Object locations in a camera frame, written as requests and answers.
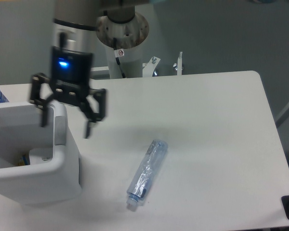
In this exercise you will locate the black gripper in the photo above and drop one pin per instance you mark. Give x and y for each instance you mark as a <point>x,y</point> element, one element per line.
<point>70,73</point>

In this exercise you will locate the crushed clear plastic bottle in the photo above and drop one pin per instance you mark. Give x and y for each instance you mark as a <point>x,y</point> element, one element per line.
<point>144,176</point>

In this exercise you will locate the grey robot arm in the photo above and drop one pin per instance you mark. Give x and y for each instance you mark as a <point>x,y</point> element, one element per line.
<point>77,24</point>

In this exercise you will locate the white plastic trash can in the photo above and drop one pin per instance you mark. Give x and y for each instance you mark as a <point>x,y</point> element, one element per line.
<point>37,164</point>

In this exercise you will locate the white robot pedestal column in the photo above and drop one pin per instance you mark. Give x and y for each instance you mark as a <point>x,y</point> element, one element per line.
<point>123,45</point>

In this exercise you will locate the white metal bracket frame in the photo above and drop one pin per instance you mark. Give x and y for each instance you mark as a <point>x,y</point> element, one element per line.
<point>150,69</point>

